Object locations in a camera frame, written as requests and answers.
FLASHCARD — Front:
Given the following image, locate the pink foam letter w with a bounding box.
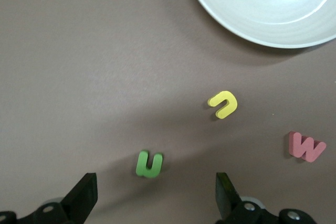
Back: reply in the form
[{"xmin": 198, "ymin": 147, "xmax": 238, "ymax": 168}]
[{"xmin": 288, "ymin": 131, "xmax": 328, "ymax": 163}]

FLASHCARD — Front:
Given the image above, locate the beige plate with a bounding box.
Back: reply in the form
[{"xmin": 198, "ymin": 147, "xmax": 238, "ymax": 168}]
[{"xmin": 183, "ymin": 0, "xmax": 336, "ymax": 49}]

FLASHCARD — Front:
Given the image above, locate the yellow foam letter u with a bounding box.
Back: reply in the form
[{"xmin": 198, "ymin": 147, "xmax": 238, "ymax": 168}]
[{"xmin": 207, "ymin": 90, "xmax": 239, "ymax": 120}]

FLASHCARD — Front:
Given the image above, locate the green foam letter u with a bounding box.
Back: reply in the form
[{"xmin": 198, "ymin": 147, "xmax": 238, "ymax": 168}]
[{"xmin": 135, "ymin": 150, "xmax": 164, "ymax": 179}]

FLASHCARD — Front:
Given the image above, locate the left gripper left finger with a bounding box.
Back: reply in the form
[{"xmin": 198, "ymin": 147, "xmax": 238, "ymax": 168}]
[{"xmin": 0, "ymin": 173, "xmax": 99, "ymax": 224}]

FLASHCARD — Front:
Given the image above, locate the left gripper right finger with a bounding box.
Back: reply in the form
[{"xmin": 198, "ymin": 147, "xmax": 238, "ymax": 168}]
[{"xmin": 216, "ymin": 172, "xmax": 317, "ymax": 224}]

